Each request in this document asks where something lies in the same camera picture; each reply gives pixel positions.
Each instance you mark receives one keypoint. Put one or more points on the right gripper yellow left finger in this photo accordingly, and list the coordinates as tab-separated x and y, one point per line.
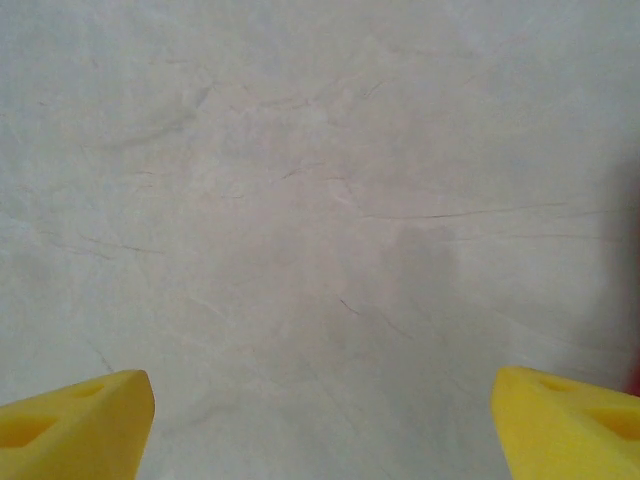
75	435

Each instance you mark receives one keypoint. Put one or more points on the red t-shirt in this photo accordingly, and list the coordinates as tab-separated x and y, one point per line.
637	382

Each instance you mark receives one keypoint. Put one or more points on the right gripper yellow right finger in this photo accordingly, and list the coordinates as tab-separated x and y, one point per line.
560	430

